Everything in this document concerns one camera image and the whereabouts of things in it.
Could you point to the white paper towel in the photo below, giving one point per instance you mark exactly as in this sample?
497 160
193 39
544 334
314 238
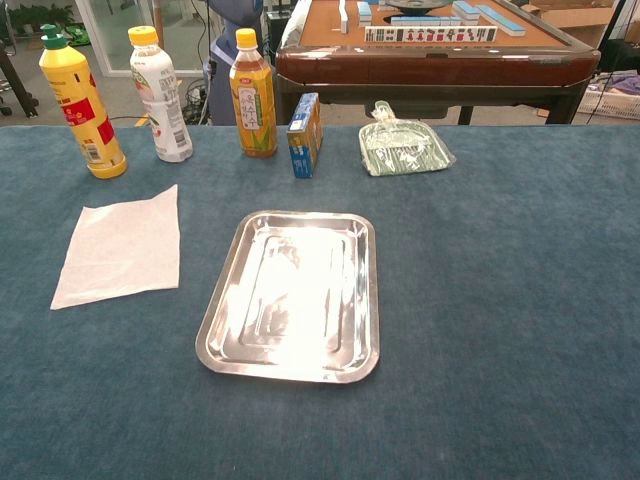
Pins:
120 250

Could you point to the stainless steel tray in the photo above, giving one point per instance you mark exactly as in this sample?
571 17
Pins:
290 300

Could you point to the blue and orange carton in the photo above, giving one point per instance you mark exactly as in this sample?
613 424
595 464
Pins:
302 145

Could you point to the green dustpan in plastic bag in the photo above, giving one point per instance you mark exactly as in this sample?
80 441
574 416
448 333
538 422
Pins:
400 150

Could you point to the amber tea bottle yellow cap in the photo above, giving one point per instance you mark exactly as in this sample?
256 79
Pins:
252 110

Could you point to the blue-grey machine base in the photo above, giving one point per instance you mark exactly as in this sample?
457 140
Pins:
220 100

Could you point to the brown mahjong table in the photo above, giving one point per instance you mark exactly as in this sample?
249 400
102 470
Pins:
425 70

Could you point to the white bottle yellow cap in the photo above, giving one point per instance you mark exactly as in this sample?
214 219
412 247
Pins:
160 100

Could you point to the small blue mahjong tile stack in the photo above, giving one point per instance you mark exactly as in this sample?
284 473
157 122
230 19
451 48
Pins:
364 12

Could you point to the face-up mahjong tile row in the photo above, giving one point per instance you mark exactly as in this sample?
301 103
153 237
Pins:
430 34

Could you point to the short blue-backed mahjong tile row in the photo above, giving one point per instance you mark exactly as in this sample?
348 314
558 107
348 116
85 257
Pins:
425 21

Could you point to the wide blue mahjong tile stack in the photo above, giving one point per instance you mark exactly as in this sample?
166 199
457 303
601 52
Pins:
466 10

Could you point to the yellow bottle green cap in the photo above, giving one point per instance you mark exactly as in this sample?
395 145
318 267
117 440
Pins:
80 110

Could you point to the long blue-backed mahjong tile row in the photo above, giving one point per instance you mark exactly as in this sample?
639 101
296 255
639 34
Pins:
502 21

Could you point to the white plastic basket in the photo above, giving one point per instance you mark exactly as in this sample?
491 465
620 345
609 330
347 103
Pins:
610 102

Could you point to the black stand leg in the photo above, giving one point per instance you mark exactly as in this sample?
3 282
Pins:
17 85

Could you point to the green potted plants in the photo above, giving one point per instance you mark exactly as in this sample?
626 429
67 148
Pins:
40 17

